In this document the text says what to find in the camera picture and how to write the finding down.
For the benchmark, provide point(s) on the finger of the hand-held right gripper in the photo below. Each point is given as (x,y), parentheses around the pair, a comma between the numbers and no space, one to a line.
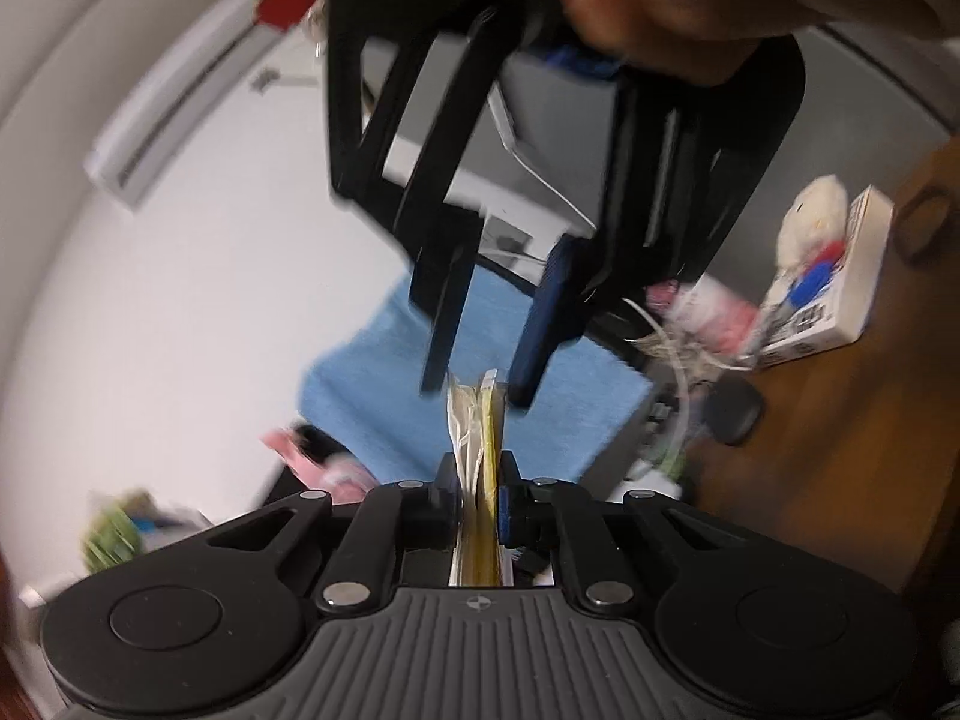
(551,315)
(450,300)

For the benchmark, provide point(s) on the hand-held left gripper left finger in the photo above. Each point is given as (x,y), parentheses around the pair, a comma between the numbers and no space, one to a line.
(448,506)

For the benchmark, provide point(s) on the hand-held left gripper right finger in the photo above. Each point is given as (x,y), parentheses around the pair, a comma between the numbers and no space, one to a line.
(504,514)

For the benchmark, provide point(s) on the yellow white plastic bag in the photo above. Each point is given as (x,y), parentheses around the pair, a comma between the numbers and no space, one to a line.
(480,427)

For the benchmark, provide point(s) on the person's right hand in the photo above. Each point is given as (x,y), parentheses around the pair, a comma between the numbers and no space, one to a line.
(675,7)

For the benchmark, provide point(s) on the pink headset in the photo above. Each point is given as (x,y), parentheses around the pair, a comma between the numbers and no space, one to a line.
(337,476)

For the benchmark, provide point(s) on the blue towel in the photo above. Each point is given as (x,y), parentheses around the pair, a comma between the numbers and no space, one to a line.
(375,390)

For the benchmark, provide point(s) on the pink lotion pump bottle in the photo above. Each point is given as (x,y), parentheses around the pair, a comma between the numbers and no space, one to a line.
(712,315)

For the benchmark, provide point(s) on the black computer mouse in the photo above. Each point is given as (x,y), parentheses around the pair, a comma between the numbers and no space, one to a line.
(731,409)

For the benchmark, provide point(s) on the blue red pen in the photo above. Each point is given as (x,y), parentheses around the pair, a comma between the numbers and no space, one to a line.
(814,281)

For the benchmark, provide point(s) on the white plush toy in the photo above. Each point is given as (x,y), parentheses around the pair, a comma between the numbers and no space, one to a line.
(814,214)

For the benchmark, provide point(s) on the white paperback book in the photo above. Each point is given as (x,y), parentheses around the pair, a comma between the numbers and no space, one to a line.
(862,270)

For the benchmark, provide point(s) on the green plastic basket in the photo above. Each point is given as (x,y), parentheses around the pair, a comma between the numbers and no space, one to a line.
(112,536)

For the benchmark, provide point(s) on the grey refrigerator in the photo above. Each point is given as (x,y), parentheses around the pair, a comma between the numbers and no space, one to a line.
(862,90)

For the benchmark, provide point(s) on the white wall air conditioner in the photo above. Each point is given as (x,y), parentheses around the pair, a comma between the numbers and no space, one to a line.
(172,105)

